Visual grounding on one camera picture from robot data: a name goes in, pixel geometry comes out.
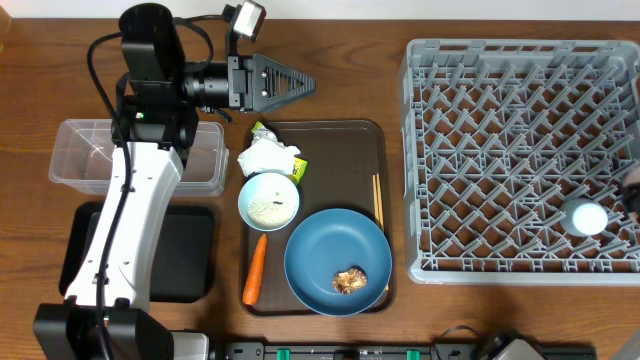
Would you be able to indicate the pink plastic cup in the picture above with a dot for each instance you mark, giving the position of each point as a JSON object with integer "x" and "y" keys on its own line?
{"x": 632, "y": 178}

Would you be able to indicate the dark brown serving tray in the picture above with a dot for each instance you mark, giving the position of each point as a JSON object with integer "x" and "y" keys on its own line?
{"x": 342, "y": 157}

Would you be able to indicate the light blue plastic cup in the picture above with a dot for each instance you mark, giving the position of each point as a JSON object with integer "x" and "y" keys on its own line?
{"x": 583, "y": 217}

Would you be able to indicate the clear plastic bin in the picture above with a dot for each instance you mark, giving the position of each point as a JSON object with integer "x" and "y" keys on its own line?
{"x": 82, "y": 159}

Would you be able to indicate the light blue rice bowl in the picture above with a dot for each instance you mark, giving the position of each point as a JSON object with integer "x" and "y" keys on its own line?
{"x": 268, "y": 202}

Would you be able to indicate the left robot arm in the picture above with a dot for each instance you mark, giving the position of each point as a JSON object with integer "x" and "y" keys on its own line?
{"x": 155, "y": 114}

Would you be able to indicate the white paper napkin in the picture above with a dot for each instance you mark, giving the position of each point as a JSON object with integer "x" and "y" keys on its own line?
{"x": 265, "y": 155}

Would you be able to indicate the grey dishwasher rack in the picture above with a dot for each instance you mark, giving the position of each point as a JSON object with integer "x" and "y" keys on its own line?
{"x": 497, "y": 135}

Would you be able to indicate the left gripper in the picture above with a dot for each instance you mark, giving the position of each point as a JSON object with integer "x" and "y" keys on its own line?
{"x": 249, "y": 86}

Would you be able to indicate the brown food scrap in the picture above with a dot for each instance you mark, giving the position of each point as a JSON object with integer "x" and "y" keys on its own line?
{"x": 349, "y": 281}

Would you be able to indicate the orange carrot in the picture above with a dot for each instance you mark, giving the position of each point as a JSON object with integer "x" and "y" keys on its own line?
{"x": 254, "y": 279}

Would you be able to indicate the green yellow foil wrapper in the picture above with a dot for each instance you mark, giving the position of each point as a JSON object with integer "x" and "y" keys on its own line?
{"x": 259, "y": 130}

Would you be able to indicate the dark blue plate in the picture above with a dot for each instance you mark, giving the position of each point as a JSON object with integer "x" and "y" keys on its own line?
{"x": 330, "y": 242}

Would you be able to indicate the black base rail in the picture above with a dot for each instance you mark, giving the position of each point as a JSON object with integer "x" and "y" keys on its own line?
{"x": 350, "y": 352}

